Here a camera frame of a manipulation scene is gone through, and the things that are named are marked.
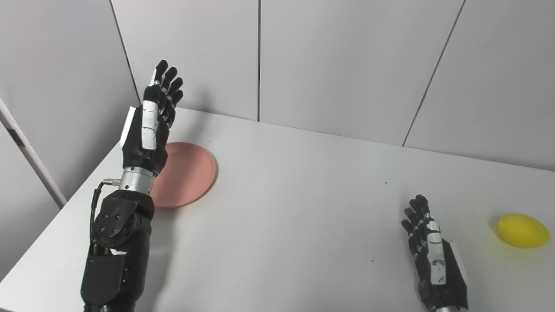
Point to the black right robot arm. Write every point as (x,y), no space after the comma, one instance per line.
(448,309)

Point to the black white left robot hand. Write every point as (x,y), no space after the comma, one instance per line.
(145,143)

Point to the pink plastic plate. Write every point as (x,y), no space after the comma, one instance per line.
(188,173)

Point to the yellow lemon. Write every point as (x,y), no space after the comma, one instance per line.
(522,231)

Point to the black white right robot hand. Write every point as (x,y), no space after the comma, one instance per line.
(446,277)

